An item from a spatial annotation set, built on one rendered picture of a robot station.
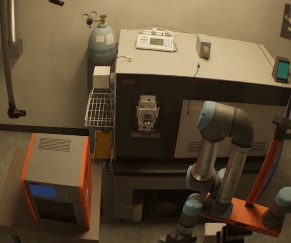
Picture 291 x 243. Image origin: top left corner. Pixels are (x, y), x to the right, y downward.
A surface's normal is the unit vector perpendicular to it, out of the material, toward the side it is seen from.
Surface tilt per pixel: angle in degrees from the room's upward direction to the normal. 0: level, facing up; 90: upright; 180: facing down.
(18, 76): 90
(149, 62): 0
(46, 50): 90
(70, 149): 0
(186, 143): 90
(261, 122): 90
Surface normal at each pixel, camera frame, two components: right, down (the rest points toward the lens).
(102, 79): 0.02, 0.60
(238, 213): 0.06, -0.80
